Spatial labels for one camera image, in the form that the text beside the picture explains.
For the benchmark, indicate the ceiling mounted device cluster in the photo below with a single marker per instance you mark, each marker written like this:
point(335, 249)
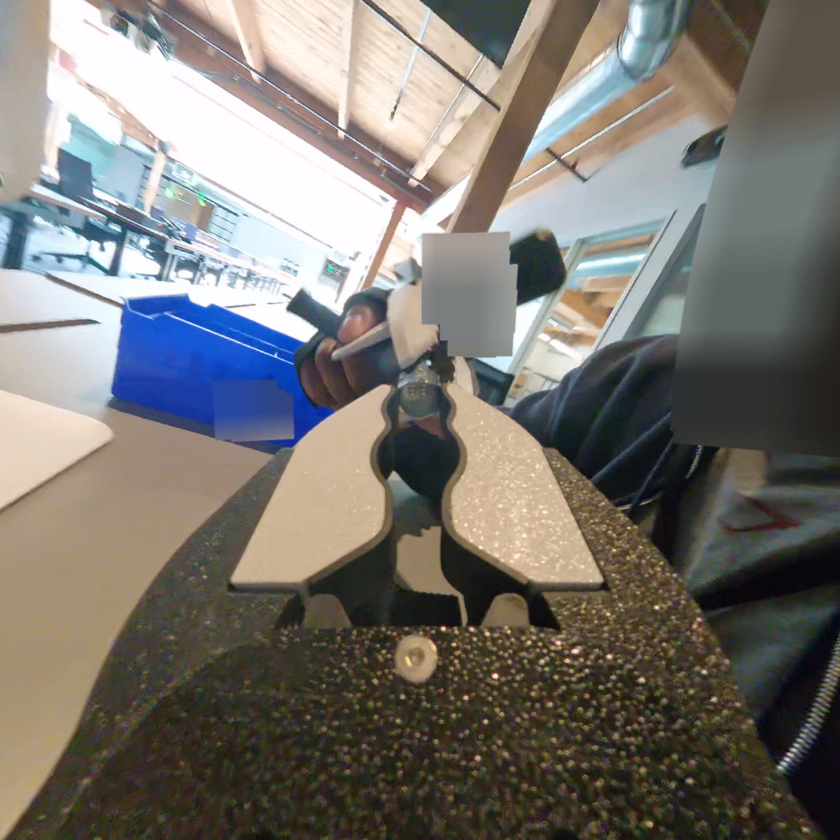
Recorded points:
point(141, 29)

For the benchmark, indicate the silver bolt with nut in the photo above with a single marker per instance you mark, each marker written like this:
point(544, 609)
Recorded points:
point(430, 375)

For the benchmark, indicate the person's dark zip jacket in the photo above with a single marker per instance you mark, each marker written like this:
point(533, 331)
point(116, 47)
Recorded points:
point(754, 590)

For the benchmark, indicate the black wall screen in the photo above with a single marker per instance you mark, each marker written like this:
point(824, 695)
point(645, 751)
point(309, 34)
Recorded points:
point(479, 26)

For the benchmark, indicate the steel bolt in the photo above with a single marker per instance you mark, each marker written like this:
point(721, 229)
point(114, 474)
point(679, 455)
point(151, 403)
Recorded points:
point(417, 400)

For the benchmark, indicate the person's right forearm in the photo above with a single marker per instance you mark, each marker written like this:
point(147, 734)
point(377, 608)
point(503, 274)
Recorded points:
point(610, 407)

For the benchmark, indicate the person's right hand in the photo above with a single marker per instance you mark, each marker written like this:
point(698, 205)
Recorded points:
point(348, 384)

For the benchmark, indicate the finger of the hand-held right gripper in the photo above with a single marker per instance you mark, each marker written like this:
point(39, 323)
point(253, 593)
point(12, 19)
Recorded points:
point(410, 334)
point(464, 377)

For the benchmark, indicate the wooden document stand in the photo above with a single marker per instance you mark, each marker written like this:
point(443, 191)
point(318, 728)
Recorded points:
point(39, 439)

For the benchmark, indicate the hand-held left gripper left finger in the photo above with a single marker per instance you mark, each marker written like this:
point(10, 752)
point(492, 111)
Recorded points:
point(321, 505)

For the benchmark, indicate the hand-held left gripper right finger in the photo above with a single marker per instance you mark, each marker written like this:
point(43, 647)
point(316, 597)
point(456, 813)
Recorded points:
point(518, 505)

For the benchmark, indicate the metal air duct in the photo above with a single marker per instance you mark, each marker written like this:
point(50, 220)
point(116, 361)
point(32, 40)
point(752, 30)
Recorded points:
point(610, 72)

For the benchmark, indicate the blue plastic bin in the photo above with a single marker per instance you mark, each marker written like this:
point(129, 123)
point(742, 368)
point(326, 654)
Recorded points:
point(170, 367)

